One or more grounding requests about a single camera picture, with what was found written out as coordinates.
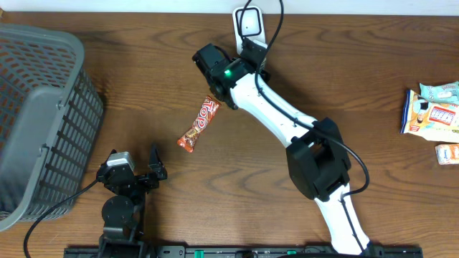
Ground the orange chocolate bar wrapper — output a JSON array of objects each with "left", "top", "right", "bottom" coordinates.
[{"left": 177, "top": 95, "right": 221, "bottom": 153}]

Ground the yellow snack bag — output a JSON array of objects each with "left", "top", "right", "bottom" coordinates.
[{"left": 400, "top": 90, "right": 458, "bottom": 143}]

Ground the orange tissue pack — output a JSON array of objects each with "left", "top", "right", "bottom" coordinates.
[{"left": 435, "top": 143, "right": 459, "bottom": 165}]

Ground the teal wet wipes pack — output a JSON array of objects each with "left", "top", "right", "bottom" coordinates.
[{"left": 420, "top": 81, "right": 458, "bottom": 105}]

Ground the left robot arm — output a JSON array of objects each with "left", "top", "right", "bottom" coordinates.
[{"left": 96, "top": 145, "right": 167, "bottom": 258}]

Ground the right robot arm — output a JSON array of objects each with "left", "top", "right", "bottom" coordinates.
[{"left": 192, "top": 38, "right": 370, "bottom": 255}]

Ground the white barcode scanner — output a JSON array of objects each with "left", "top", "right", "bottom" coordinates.
[{"left": 232, "top": 6, "right": 268, "bottom": 54}]

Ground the grey plastic mesh basket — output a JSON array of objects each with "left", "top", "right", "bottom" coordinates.
[{"left": 1, "top": 24, "right": 103, "bottom": 230}]

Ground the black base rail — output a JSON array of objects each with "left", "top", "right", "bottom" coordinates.
[{"left": 64, "top": 244, "right": 424, "bottom": 258}]

